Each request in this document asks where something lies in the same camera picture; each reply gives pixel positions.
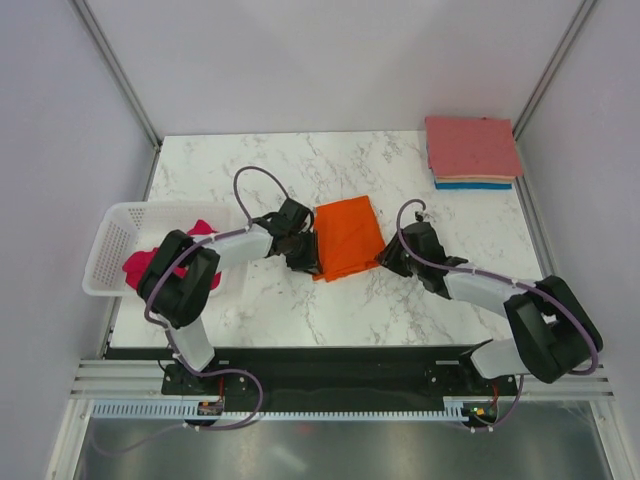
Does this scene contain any orange t-shirt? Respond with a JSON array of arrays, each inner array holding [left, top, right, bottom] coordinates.
[[313, 196, 385, 282]]

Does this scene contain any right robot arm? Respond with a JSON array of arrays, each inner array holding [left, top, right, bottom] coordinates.
[[376, 221, 603, 394]]

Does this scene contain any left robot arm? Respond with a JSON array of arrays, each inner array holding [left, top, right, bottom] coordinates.
[[137, 198, 322, 393]]

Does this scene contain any folded peach t-shirt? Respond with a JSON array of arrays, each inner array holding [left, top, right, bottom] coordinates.
[[434, 175, 515, 185]]

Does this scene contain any folded pink t-shirt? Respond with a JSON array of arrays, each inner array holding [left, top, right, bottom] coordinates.
[[425, 116, 523, 179]]

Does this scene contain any magenta t-shirt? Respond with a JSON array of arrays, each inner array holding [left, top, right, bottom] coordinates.
[[122, 220, 221, 293]]

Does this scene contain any white plastic basket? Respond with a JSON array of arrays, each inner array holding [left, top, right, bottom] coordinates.
[[82, 201, 241, 297]]

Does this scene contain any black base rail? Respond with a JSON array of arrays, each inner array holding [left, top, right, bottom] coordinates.
[[161, 346, 517, 412]]

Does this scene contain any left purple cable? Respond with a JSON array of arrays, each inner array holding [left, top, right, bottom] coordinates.
[[143, 166, 291, 431]]

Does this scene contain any white slotted cable duct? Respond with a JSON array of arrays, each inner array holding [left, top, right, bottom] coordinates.
[[91, 400, 483, 422]]

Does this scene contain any right aluminium frame post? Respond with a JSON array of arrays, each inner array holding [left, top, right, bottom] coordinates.
[[512, 0, 600, 141]]

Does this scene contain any aluminium frame post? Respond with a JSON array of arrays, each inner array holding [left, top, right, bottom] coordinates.
[[512, 0, 600, 141], [69, 0, 164, 146]]

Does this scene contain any left aluminium frame post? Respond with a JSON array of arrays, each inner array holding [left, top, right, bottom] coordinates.
[[69, 0, 164, 146]]

